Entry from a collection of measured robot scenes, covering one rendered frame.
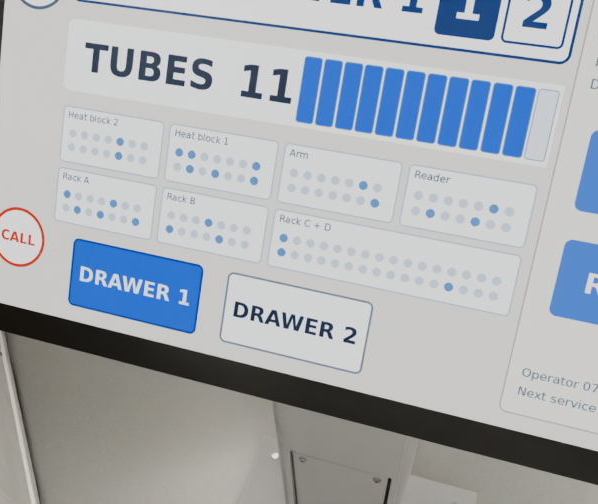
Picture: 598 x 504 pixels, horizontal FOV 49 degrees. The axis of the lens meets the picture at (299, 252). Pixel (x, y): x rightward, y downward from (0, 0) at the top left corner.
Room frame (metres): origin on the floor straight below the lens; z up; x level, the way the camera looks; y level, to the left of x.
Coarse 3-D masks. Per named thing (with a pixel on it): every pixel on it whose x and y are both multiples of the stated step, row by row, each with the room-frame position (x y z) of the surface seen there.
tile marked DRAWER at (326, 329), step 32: (256, 288) 0.25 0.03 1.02; (288, 288) 0.25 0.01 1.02; (224, 320) 0.24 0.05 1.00; (256, 320) 0.24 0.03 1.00; (288, 320) 0.23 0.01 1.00; (320, 320) 0.23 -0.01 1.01; (352, 320) 0.22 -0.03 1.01; (288, 352) 0.22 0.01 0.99; (320, 352) 0.21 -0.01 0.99; (352, 352) 0.21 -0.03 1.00
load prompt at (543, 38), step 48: (96, 0) 0.39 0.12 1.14; (144, 0) 0.38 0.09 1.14; (192, 0) 0.37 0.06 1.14; (240, 0) 0.36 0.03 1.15; (288, 0) 0.36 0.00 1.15; (336, 0) 0.35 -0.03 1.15; (384, 0) 0.34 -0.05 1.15; (432, 0) 0.34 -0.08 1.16; (480, 0) 0.33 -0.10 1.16; (528, 0) 0.32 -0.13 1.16; (576, 0) 0.32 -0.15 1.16; (432, 48) 0.32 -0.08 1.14; (480, 48) 0.31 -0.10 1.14; (528, 48) 0.31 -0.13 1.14
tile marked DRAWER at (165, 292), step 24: (72, 264) 0.28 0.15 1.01; (96, 264) 0.28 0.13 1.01; (120, 264) 0.28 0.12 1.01; (144, 264) 0.27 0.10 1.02; (168, 264) 0.27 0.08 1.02; (192, 264) 0.27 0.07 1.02; (72, 288) 0.27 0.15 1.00; (96, 288) 0.27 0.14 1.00; (120, 288) 0.27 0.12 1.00; (144, 288) 0.26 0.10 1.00; (168, 288) 0.26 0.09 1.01; (192, 288) 0.26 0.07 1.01; (120, 312) 0.26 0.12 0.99; (144, 312) 0.25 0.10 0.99; (168, 312) 0.25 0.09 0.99; (192, 312) 0.25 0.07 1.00
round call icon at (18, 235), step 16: (0, 208) 0.32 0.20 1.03; (16, 208) 0.32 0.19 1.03; (32, 208) 0.31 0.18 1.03; (0, 224) 0.31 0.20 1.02; (16, 224) 0.31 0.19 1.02; (32, 224) 0.31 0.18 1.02; (0, 240) 0.31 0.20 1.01; (16, 240) 0.30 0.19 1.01; (32, 240) 0.30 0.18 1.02; (0, 256) 0.30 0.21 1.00; (16, 256) 0.30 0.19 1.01; (32, 256) 0.29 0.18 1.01
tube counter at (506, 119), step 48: (240, 48) 0.35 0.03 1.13; (288, 48) 0.34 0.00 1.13; (240, 96) 0.33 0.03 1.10; (288, 96) 0.32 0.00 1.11; (336, 96) 0.31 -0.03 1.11; (384, 96) 0.31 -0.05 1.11; (432, 96) 0.30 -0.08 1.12; (480, 96) 0.30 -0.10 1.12; (528, 96) 0.29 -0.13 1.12; (432, 144) 0.28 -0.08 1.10; (480, 144) 0.28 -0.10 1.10; (528, 144) 0.27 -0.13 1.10
